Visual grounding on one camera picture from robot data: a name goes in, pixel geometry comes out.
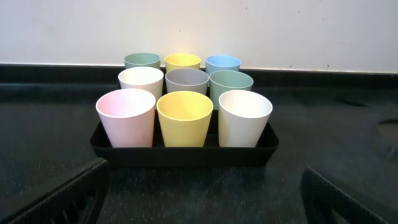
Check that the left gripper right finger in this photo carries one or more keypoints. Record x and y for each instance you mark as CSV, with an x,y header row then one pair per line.
x,y
335,202

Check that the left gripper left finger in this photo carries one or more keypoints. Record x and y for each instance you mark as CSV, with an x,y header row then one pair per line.
x,y
62,199

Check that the pink cup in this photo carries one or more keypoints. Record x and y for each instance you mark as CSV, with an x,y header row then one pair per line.
x,y
127,124

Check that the white cup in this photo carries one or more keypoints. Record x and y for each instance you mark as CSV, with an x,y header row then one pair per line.
x,y
141,79
242,124

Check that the yellow cup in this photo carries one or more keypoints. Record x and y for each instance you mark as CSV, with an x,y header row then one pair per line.
x,y
183,127
182,61

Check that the black tray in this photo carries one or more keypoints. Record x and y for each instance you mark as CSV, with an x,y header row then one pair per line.
x,y
186,155

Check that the blue cup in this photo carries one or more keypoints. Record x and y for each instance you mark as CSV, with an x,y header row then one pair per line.
x,y
222,63

